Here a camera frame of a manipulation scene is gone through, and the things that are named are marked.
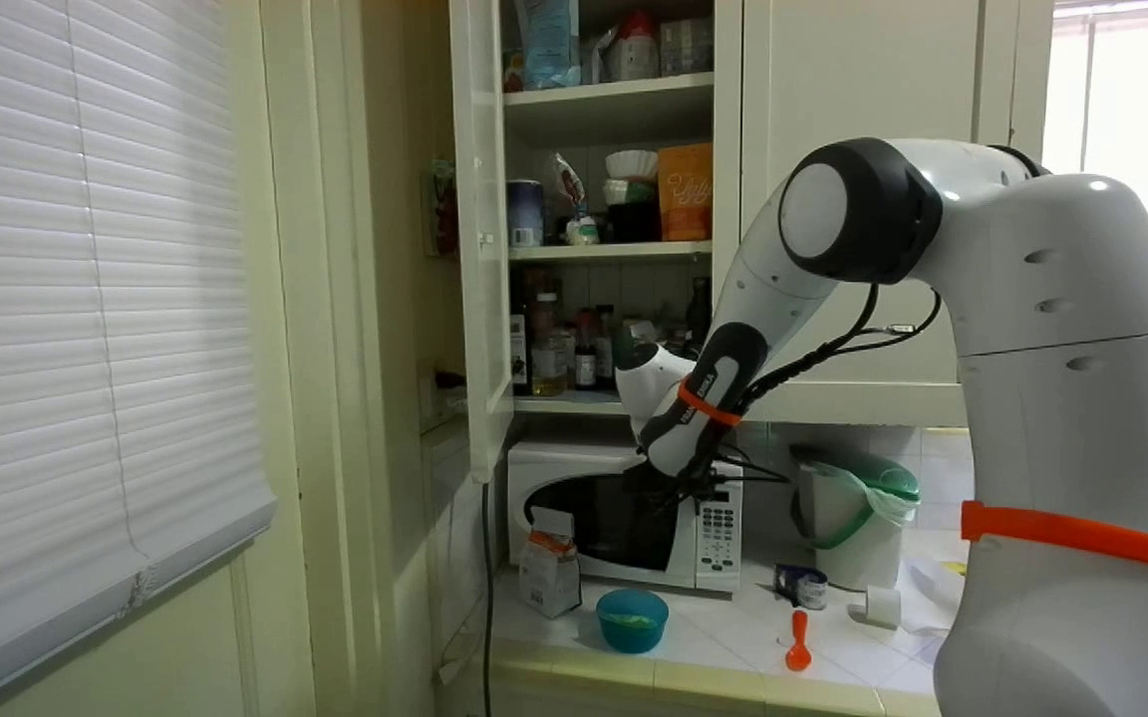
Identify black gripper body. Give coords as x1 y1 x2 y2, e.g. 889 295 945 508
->
630 463 742 517

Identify white microwave oven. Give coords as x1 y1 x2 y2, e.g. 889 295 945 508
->
505 440 742 593

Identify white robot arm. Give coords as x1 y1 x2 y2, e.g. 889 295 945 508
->
642 137 1148 717

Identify white closed cabinet door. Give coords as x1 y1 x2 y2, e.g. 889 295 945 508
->
737 0 1054 427

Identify white open cabinet door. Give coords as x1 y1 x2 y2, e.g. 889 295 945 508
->
450 0 515 480

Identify white bin with green bag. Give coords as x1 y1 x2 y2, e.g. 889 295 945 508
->
799 446 923 593

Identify blue plastic bowl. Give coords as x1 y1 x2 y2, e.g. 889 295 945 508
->
594 588 670 653

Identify small white orange carton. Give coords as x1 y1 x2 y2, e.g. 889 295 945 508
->
519 530 582 618

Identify orange plastic spoon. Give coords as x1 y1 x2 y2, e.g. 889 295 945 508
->
786 607 815 671

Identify small white bottle lying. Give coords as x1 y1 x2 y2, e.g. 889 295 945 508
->
855 586 901 629

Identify white lidded jar on shelf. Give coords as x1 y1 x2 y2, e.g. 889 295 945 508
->
602 147 658 242

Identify orange box on shelf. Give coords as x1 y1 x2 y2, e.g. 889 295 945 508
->
658 144 714 238

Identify blue container on top shelf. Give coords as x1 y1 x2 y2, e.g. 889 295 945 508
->
519 0 582 88

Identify white window blind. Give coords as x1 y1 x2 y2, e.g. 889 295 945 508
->
0 0 273 688

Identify black power cable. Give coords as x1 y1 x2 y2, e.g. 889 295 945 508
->
479 475 504 717

